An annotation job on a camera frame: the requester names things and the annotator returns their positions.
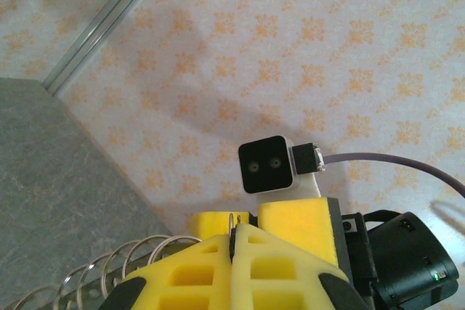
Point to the aluminium frame post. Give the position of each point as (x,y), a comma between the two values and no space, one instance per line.
(105,23)

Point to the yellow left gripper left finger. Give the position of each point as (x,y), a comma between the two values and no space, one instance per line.
(181,281)

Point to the metal key plate with rings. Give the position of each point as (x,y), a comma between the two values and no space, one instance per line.
(94,288)

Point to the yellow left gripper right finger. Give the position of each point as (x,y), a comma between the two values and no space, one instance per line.
(283,281)

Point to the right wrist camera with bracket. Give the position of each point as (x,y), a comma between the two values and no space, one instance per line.
(265,165)

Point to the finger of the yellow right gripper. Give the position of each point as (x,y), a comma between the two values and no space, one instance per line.
(298,223)
(210,224)

